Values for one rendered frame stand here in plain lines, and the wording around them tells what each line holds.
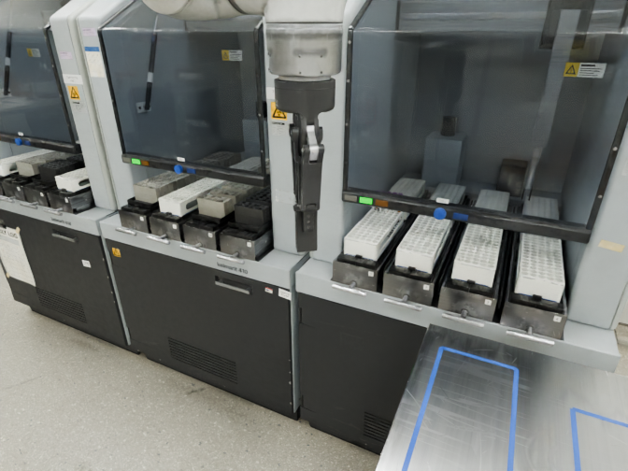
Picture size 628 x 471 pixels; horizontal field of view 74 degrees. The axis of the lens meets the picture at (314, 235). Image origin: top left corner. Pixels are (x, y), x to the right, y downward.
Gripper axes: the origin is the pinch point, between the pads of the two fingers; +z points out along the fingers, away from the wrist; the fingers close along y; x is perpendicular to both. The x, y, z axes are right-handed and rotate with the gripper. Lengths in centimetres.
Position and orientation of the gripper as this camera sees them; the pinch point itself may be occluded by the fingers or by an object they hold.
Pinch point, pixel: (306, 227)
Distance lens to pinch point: 60.0
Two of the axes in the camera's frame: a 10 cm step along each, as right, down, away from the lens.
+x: 9.8, -0.8, 1.6
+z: 0.0, 9.0, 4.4
